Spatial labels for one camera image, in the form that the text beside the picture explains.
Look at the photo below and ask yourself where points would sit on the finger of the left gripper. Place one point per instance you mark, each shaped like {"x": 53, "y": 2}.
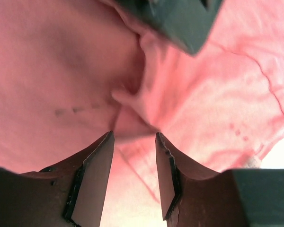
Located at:
{"x": 186, "y": 23}

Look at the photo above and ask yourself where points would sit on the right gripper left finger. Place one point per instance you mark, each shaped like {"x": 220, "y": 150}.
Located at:
{"x": 70, "y": 193}

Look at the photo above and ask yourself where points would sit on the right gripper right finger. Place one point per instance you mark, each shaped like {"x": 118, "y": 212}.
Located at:
{"x": 193, "y": 195}

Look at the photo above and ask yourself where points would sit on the red t shirt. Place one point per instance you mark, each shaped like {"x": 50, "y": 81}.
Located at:
{"x": 71, "y": 70}

